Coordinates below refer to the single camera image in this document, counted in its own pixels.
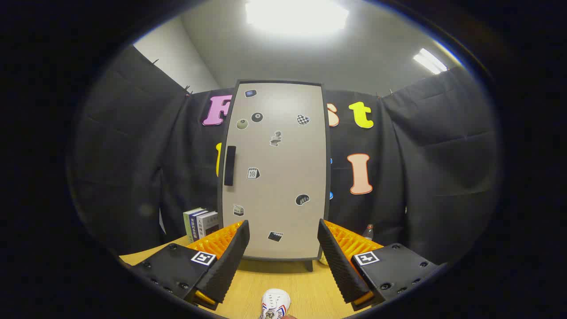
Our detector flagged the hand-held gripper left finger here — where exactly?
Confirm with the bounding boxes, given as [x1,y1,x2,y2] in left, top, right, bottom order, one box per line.
[128,220,251,311]

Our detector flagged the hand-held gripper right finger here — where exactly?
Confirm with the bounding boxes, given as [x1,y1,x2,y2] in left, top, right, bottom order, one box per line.
[317,218,439,311]

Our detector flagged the dark grey shoe cabinet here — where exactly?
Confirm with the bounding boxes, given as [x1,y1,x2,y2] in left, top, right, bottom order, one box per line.
[217,79,332,272]

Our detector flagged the white shoe with striped sides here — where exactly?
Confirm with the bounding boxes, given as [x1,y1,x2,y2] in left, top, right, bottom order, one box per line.
[259,289,291,319]

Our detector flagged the black door handle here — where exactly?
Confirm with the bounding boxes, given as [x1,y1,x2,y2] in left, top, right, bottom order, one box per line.
[224,146,237,187]

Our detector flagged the blue book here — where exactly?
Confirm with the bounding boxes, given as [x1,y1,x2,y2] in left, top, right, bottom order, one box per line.
[189,210,210,242]

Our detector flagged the green book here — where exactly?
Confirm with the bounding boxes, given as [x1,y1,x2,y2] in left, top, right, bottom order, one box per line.
[183,208,207,244]

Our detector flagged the black backdrop cloth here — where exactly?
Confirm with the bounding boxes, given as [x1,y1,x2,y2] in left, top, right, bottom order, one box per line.
[71,44,502,267]

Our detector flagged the small ceiling light panel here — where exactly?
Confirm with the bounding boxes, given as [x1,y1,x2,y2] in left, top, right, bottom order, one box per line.
[413,48,449,75]

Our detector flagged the large ceiling light panel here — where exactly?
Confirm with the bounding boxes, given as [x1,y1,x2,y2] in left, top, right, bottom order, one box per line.
[245,0,350,37]

